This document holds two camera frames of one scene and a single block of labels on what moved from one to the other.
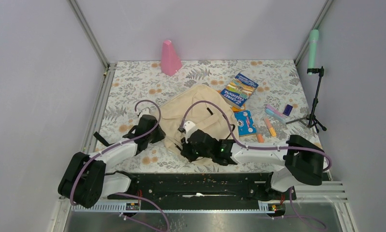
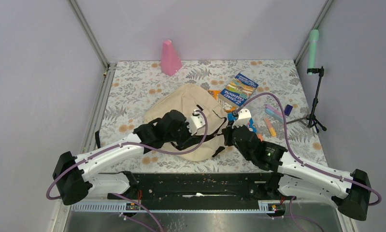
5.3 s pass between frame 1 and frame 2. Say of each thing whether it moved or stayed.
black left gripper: moved
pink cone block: stayed
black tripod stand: stayed
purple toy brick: stayed
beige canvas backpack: moved
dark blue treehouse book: stayed
